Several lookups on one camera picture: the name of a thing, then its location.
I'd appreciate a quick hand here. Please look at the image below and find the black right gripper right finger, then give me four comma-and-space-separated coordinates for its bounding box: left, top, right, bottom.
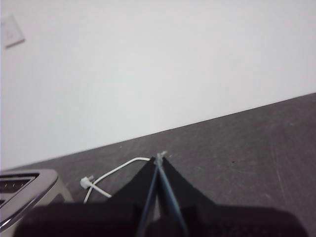
159, 156, 309, 237

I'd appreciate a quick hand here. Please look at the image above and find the white toaster power cable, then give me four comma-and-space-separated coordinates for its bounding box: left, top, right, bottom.
80, 157, 152, 204

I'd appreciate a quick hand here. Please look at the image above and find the cream chrome two-slot toaster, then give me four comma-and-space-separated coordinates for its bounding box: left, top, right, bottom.
0, 168, 74, 230

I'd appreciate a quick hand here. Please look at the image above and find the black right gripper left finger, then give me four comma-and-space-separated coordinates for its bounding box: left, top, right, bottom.
13, 155, 158, 237

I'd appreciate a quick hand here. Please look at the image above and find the white wall socket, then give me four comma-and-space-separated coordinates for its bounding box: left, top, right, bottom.
0, 13, 26, 49

